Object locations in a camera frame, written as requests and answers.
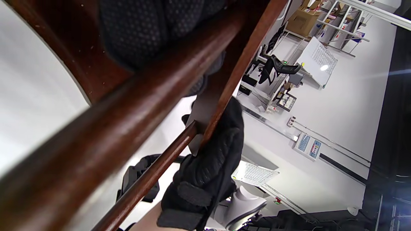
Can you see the white blue wall panel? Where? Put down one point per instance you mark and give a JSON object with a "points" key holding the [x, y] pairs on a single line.
{"points": [[308, 147]]}

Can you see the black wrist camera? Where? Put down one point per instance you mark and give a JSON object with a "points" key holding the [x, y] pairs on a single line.
{"points": [[135, 179]]}

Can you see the brown cardboard box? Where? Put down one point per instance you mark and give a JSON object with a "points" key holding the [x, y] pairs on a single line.
{"points": [[301, 22]]}

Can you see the black white hand controller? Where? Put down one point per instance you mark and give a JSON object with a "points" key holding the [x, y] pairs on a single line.
{"points": [[240, 205]]}

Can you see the person's right hand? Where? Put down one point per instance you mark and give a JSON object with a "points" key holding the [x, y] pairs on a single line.
{"points": [[208, 160]]}

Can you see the white metal shelf rack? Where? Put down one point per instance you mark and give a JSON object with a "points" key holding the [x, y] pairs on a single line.
{"points": [[334, 27]]}

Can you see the wooden key rack bar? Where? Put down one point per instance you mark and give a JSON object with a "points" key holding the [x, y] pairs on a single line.
{"points": [[244, 48]]}

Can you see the wooden key rack tray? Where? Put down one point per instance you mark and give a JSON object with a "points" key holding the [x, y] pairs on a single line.
{"points": [[64, 38]]}

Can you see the person's right forearm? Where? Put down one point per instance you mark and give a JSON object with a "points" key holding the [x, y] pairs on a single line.
{"points": [[151, 221]]}

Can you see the black office chair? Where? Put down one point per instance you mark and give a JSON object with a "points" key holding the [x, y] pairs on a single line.
{"points": [[273, 64]]}

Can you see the white board panel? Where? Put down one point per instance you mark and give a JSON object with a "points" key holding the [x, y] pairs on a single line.
{"points": [[316, 61]]}

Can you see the wooden key rack rod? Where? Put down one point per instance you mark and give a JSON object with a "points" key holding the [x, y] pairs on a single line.
{"points": [[144, 179], [96, 138]]}

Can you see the person's left hand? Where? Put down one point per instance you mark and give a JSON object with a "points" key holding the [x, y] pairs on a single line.
{"points": [[144, 29]]}

